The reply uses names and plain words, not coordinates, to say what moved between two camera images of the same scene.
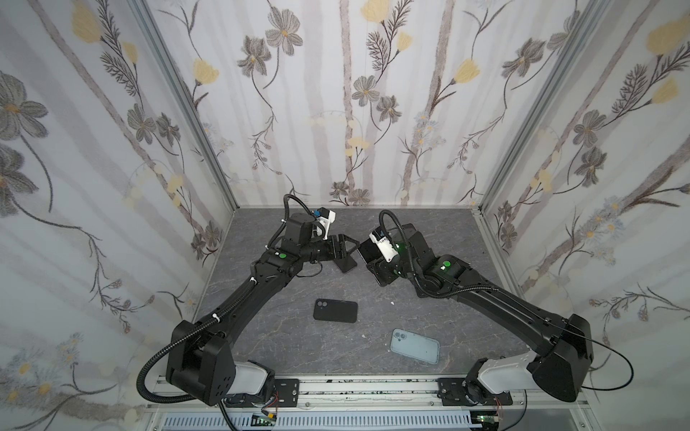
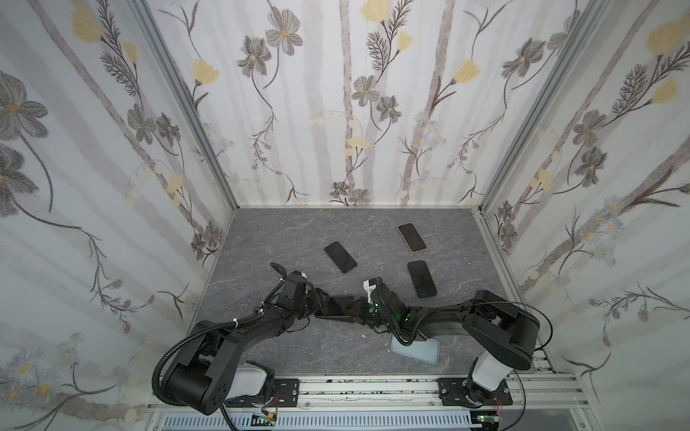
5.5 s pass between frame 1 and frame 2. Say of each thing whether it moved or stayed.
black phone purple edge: stayed
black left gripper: moved
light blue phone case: stayed
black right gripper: moved
